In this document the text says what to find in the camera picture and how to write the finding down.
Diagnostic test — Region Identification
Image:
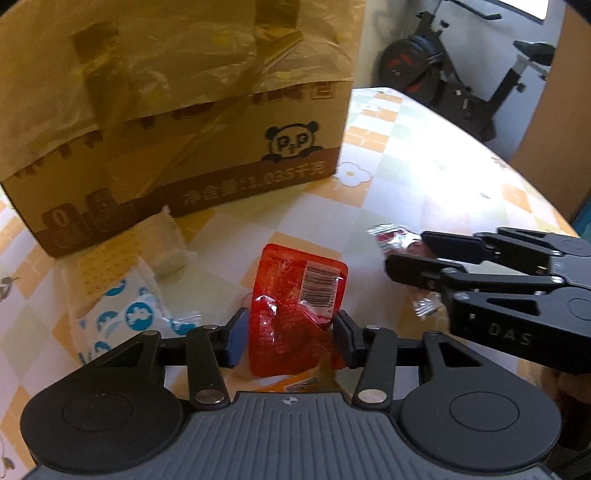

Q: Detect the white blue printed packet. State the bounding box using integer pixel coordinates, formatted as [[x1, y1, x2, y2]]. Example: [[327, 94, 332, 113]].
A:
[[62, 226, 204, 367]]

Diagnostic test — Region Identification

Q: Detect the red snack packet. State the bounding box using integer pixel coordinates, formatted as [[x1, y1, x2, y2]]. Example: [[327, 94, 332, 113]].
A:
[[247, 242, 349, 380]]

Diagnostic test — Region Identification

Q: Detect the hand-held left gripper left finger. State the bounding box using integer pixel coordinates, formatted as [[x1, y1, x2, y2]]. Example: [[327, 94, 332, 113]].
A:
[[69, 307, 251, 408]]

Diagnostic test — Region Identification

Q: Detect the wooden panel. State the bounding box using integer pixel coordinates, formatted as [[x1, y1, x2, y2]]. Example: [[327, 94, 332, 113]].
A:
[[508, 9, 591, 223]]

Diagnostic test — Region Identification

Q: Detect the white cream packet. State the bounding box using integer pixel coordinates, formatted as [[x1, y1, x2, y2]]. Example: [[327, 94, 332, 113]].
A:
[[139, 207, 198, 278]]

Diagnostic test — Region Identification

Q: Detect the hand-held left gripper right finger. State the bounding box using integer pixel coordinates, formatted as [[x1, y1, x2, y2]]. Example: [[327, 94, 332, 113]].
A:
[[333, 310, 509, 408]]

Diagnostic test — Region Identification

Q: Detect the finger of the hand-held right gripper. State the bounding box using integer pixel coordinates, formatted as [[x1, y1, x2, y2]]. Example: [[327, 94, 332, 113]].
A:
[[420, 227, 591, 267], [385, 255, 557, 297]]

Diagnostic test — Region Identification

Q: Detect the brown cardboard box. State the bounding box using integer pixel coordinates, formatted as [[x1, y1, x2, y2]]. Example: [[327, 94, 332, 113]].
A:
[[0, 0, 368, 259]]

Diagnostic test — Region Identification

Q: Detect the black exercise bike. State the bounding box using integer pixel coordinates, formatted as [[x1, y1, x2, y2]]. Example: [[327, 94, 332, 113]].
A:
[[378, 9, 555, 144]]

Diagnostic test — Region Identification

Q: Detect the orange snack packet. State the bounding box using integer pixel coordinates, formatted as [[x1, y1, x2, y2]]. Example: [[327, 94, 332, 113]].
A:
[[259, 373, 343, 396]]

